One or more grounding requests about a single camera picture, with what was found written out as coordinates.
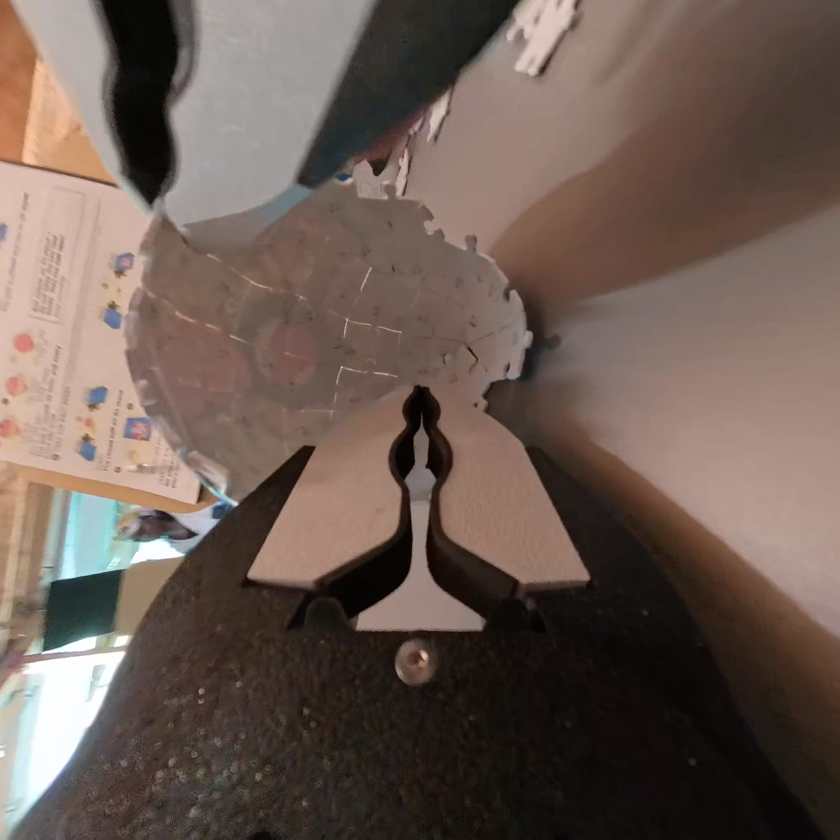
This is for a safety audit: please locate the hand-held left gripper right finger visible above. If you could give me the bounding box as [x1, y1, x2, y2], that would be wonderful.
[423, 386, 592, 619]

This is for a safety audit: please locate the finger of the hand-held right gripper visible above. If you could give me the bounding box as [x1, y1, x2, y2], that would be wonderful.
[13, 0, 165, 211]
[154, 0, 382, 231]

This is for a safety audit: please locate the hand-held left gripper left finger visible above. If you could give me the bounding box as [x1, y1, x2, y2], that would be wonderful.
[246, 387, 421, 614]

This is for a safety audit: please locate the pile of puzzle pieces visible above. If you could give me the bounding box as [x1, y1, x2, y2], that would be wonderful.
[394, 0, 581, 198]

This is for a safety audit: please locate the partly built puzzle ball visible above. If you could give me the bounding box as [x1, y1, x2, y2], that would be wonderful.
[125, 161, 534, 503]

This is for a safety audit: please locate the person's right hand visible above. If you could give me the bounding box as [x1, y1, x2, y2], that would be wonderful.
[364, 118, 427, 175]

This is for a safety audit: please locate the grey rounded board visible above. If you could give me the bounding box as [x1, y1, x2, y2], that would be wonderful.
[115, 558, 191, 631]

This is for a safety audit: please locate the printed task instruction sheet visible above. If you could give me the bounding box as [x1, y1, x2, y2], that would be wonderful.
[0, 161, 201, 506]

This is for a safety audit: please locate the black panel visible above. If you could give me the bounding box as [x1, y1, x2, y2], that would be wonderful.
[42, 570, 126, 652]

